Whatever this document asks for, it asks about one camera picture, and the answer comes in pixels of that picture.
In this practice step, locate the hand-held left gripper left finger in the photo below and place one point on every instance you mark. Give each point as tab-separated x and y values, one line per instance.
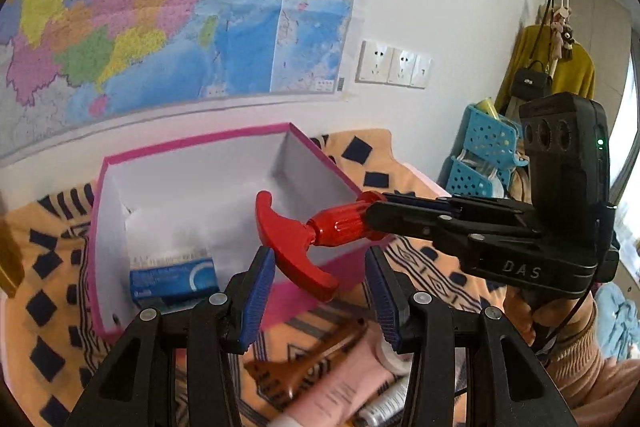
257	302

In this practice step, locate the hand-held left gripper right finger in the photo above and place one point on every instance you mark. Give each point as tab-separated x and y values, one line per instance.
382	304

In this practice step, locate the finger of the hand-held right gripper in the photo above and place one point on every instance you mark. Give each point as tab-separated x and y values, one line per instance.
420	222
425	200

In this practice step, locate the pink cardboard box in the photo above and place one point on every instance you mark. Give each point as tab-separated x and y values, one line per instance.
295	309

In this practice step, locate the pink cream tube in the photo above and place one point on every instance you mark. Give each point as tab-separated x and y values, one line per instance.
340	387

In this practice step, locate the person's right forearm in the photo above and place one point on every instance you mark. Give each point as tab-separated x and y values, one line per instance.
600	382

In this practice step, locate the person's right hand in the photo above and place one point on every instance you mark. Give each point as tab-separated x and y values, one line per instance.
520	307

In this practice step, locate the white round container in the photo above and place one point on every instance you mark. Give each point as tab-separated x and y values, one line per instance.
397	359

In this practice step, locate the brown plastic comb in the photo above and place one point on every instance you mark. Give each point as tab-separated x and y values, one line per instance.
295	369

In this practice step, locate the window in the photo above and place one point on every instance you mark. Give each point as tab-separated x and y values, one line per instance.
631	132

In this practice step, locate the blue medicine box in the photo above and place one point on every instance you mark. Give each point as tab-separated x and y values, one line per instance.
170	279

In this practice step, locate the white and black tube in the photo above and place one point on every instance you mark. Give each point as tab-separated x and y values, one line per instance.
385	402

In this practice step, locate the black handbag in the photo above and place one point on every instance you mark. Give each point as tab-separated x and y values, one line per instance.
531	83

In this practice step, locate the yellow coat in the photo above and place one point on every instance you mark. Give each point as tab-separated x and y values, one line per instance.
575	77

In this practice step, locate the yellow green bottle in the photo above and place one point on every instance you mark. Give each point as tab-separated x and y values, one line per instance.
487	107

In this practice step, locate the light blue cloth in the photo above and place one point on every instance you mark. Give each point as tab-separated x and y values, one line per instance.
617	322

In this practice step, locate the plush hanging charm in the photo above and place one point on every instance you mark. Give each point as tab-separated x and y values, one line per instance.
561	29

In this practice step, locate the white coat rack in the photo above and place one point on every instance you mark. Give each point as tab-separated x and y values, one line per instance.
566	4

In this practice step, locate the orange patterned blanket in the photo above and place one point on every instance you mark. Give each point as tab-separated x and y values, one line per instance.
60	227

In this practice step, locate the wooden headboard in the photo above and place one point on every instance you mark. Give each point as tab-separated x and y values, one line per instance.
10	257

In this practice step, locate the white wall socket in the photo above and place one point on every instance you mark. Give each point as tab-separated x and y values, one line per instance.
403	67
375	61
422	72

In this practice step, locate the colourful wall map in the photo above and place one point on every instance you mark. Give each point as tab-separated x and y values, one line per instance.
150	7

